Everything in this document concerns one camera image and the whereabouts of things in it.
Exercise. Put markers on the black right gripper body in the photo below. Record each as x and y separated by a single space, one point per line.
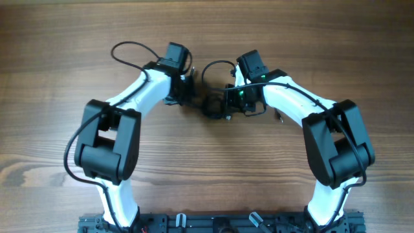
239 98

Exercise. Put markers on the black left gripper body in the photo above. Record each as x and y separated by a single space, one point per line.
185 90

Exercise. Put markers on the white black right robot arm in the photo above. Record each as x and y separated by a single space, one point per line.
337 144

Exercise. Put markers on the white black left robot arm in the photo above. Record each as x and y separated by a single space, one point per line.
104 150

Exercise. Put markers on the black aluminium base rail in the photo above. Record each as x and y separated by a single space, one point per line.
350 222

